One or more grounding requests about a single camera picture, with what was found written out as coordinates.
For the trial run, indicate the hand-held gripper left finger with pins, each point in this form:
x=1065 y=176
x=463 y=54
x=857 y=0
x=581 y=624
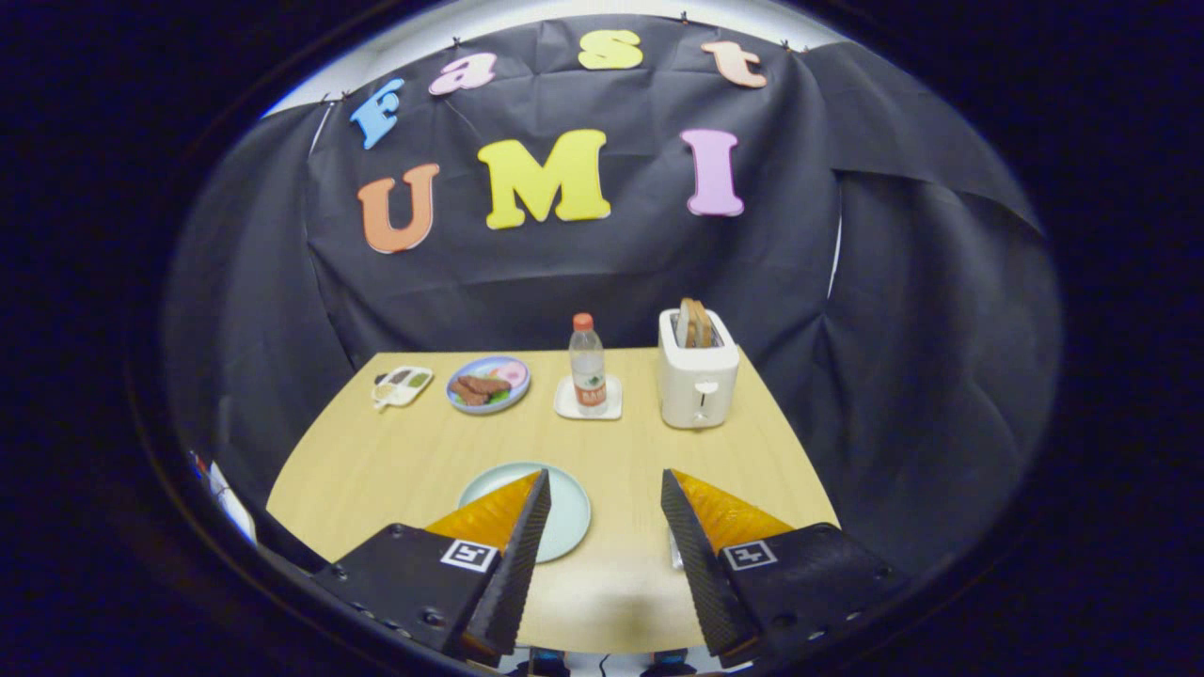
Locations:
x=519 y=574

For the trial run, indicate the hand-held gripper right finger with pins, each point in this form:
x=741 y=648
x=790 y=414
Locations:
x=698 y=574

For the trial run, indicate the clear container with strainer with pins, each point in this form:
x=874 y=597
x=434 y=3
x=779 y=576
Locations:
x=675 y=555

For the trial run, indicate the light green plate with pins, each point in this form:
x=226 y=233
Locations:
x=569 y=512

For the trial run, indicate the white toaster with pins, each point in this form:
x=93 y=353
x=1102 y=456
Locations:
x=698 y=395

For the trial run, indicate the blue plate with food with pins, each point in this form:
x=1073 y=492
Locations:
x=517 y=390

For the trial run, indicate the white square coaster tray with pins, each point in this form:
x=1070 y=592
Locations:
x=613 y=406

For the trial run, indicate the brown meat pieces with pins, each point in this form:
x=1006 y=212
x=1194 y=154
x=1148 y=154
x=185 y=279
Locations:
x=480 y=385

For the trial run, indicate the clear water bottle red cap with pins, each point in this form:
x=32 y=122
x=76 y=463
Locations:
x=588 y=371

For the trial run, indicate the white divided sauce dish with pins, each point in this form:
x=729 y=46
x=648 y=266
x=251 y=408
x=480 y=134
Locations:
x=404 y=385

